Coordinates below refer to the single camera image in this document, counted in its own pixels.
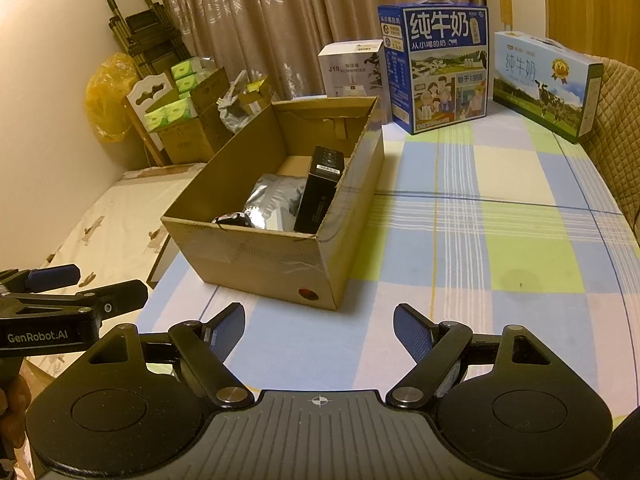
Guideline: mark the dark blue milk carton box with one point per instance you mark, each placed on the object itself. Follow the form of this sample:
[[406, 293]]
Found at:
[[440, 60]]

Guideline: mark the small cardboard box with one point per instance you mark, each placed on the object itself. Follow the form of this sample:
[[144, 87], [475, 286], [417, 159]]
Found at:
[[256, 101]]

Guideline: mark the pale yellow wall fixture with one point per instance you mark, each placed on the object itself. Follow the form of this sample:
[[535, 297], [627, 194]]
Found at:
[[505, 0]]

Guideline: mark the cardboard storage box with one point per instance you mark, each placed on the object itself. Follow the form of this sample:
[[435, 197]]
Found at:
[[195, 141]]

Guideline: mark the white wooden board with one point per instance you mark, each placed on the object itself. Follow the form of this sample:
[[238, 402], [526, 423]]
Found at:
[[150, 94]]

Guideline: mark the black folding step ladder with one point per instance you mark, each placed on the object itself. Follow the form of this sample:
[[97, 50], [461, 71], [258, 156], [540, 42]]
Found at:
[[140, 30]]

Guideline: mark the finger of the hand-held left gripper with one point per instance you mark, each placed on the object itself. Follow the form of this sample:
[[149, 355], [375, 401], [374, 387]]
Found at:
[[117, 297], [50, 276]]

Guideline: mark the silver foil bag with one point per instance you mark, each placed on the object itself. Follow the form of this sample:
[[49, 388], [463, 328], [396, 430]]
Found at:
[[272, 200]]

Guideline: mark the light blue milk carton box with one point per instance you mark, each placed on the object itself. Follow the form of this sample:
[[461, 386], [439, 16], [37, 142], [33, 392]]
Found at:
[[540, 80]]

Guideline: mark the black toy car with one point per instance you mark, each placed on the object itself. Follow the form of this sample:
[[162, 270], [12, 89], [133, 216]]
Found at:
[[232, 219]]

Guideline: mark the black product box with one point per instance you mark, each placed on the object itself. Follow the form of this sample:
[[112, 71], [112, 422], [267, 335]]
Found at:
[[317, 195]]

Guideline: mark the yellow plastic bag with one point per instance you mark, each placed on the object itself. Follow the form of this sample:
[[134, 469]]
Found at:
[[107, 102]]

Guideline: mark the stack of green tissue packs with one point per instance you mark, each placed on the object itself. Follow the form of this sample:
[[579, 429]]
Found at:
[[162, 116]]

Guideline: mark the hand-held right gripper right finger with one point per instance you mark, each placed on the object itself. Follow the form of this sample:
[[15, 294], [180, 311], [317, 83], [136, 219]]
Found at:
[[412, 334]]

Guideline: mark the person's left hand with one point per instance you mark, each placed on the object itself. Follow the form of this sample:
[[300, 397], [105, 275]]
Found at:
[[14, 405]]

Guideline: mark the wooden door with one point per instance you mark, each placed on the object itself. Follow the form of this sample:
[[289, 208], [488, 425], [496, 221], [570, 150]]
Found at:
[[590, 5]]

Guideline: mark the beige patterned curtain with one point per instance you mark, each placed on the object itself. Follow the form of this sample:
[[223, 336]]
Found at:
[[250, 20]]

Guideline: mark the grey plastic bag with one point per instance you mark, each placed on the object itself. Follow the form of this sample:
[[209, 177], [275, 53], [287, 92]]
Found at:
[[234, 116]]

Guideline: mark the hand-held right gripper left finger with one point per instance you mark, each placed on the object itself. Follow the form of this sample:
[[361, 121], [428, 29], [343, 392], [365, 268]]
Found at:
[[227, 334]]

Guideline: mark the white humidifier box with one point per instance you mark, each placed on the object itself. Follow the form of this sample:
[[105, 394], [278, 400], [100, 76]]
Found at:
[[350, 70]]

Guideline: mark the cream printed bedsheet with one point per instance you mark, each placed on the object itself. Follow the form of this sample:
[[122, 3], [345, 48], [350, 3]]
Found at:
[[75, 222]]

